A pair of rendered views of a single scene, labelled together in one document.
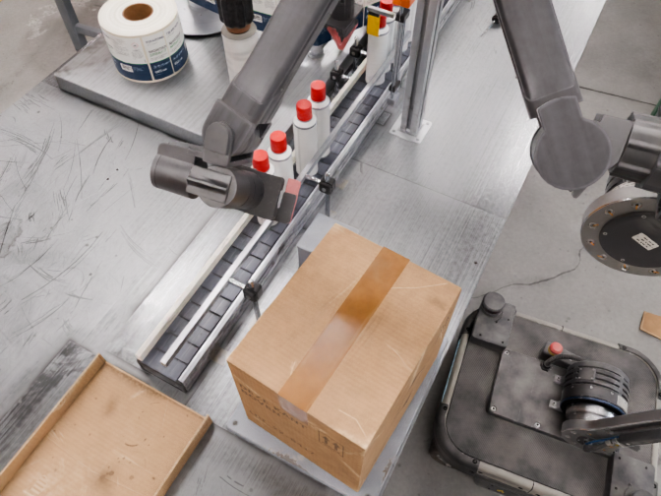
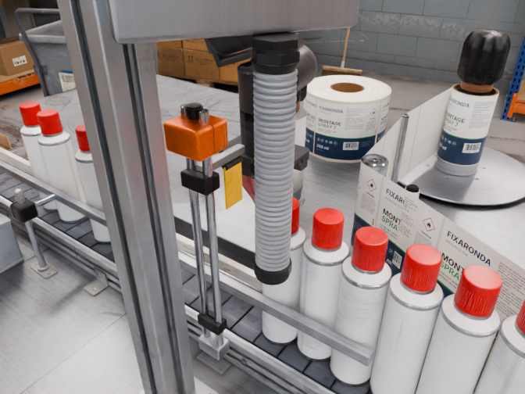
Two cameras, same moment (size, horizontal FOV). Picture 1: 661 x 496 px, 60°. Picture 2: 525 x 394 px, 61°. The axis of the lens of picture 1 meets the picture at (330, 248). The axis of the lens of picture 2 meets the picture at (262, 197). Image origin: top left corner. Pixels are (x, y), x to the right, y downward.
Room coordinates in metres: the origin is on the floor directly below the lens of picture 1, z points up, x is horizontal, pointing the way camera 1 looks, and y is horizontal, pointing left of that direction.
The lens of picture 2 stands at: (1.28, -0.54, 1.35)
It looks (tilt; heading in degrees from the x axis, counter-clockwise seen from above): 32 degrees down; 98
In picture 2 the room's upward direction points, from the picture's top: straight up
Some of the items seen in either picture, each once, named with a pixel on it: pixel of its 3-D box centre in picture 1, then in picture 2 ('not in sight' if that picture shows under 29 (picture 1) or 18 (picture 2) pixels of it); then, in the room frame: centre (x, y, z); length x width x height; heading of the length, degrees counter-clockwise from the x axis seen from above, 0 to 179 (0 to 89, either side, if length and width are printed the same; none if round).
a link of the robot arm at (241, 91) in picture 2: not in sight; (265, 85); (1.21, -0.02, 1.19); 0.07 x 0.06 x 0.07; 69
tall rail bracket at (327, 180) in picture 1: (318, 194); (43, 225); (0.82, 0.03, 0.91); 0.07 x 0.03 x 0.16; 62
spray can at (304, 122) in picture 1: (305, 139); (98, 184); (0.93, 0.06, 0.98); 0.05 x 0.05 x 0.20
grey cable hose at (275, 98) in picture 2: not in sight; (273, 173); (1.25, -0.23, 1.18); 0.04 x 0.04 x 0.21
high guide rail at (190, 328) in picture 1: (312, 163); (69, 202); (0.88, 0.04, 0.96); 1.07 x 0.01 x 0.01; 152
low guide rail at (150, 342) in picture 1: (284, 167); (111, 207); (0.91, 0.11, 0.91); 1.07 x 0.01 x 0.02; 152
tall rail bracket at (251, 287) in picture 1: (245, 297); not in sight; (0.56, 0.17, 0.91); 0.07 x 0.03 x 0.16; 62
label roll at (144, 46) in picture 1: (145, 35); (344, 116); (1.34, 0.50, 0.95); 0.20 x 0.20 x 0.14
